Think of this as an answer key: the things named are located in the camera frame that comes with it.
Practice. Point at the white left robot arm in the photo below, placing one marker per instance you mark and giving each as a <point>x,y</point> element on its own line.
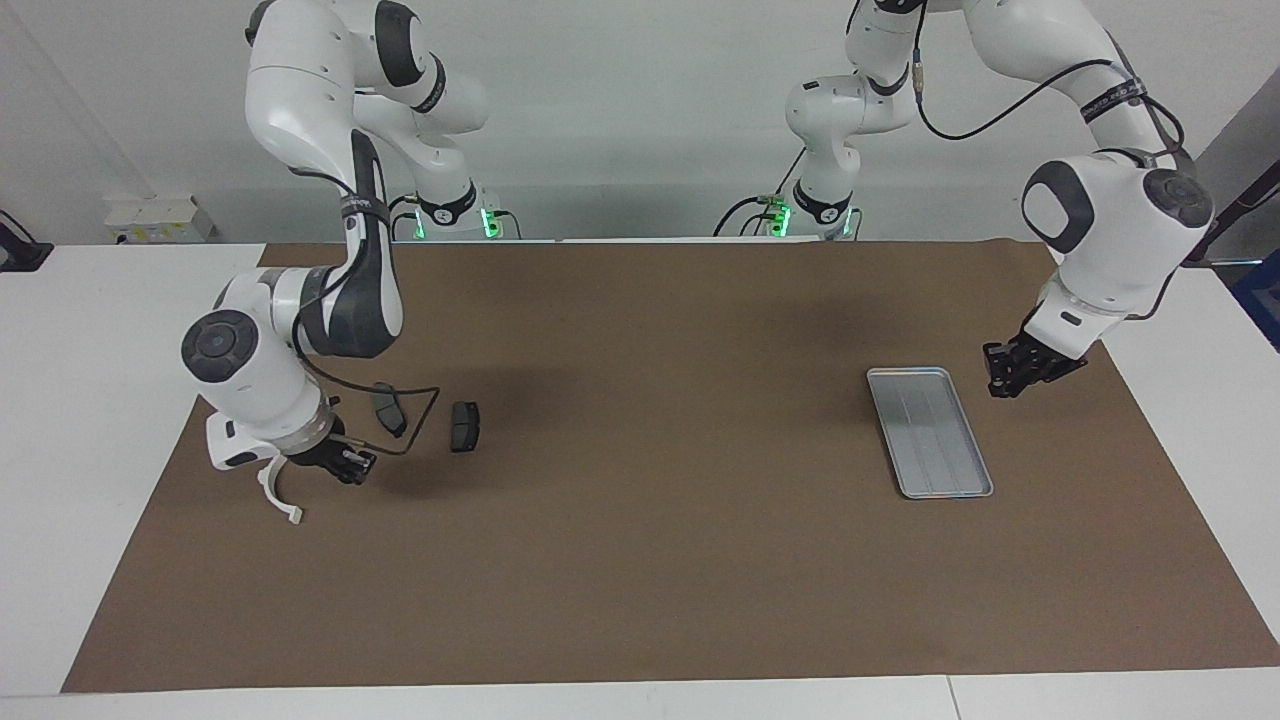
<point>1110,230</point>

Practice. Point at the brown table mat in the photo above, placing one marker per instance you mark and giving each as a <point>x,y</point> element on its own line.
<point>640,550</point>

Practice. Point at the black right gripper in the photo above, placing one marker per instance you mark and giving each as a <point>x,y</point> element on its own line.
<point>320,457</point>

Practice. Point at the white power strip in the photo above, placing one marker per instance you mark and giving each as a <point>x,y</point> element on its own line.
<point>150,218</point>

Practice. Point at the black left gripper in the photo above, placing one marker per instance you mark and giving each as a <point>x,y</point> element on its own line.
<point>1040,362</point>

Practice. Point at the white curved plastic bracket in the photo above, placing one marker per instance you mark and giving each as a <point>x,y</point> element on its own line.
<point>277,505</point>

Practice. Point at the dark grey eared brake pad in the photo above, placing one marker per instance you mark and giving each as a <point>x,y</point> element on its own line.
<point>388,410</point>

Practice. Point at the blue box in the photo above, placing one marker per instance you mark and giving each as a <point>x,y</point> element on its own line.
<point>1262,310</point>

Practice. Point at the silver metal tray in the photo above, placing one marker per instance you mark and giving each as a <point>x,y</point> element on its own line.
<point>930,435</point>

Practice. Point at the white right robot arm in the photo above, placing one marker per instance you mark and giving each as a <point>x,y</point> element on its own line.
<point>250,380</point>

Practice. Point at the black clamp mount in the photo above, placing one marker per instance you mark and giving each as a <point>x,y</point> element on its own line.
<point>20,255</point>

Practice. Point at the black pole stand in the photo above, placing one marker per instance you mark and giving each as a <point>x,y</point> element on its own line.
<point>1245,198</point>

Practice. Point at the dark grey rectangular brake pad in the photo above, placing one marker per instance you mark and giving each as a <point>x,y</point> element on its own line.
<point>465,428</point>

